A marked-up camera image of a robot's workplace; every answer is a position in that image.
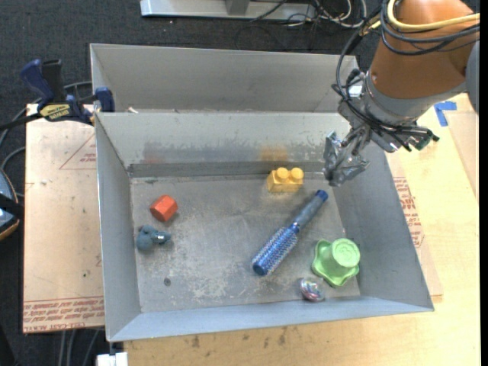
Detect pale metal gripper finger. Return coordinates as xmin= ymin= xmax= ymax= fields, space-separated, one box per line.
xmin=329 ymin=156 xmax=371 ymax=188
xmin=323 ymin=130 xmax=343 ymax=178

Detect blue-grey toy animal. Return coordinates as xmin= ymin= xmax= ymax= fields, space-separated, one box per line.
xmin=136 ymin=224 xmax=173 ymax=252

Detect blue hairbrush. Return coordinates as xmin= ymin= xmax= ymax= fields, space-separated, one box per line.
xmin=251 ymin=189 xmax=329 ymax=277

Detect grey metal bin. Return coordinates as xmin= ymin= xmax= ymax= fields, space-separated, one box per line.
xmin=89 ymin=43 xmax=435 ymax=343

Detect green flower-shaped cup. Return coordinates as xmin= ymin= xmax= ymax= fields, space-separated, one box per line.
xmin=310 ymin=237 xmax=361 ymax=289

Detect yellow toy brick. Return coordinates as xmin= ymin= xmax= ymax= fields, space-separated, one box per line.
xmin=266 ymin=166 xmax=305 ymax=194

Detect brown cardboard board red print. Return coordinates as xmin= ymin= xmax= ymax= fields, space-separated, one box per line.
xmin=22 ymin=103 xmax=445 ymax=335

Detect black cylinder on white bracket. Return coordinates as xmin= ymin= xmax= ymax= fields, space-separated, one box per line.
xmin=345 ymin=68 xmax=365 ymax=99

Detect orange-red wooden block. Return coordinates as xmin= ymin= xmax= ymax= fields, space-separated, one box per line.
xmin=149 ymin=194 xmax=179 ymax=223

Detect shiny multicolour small ball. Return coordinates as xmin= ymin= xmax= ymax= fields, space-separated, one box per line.
xmin=298 ymin=277 xmax=326 ymax=303

